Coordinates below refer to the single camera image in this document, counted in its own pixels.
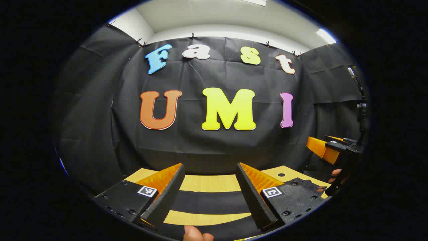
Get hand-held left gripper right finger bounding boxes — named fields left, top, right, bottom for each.
left=236, top=163, right=327, bottom=231

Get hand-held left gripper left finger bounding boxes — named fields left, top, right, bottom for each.
left=94, top=163, right=186, bottom=231

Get dark grey jeans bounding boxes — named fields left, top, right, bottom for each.
left=157, top=177, right=331, bottom=241

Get black tripod stand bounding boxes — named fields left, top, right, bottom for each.
left=347, top=65, right=368, bottom=144

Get black backdrop cloth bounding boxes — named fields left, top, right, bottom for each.
left=53, top=25, right=365, bottom=194

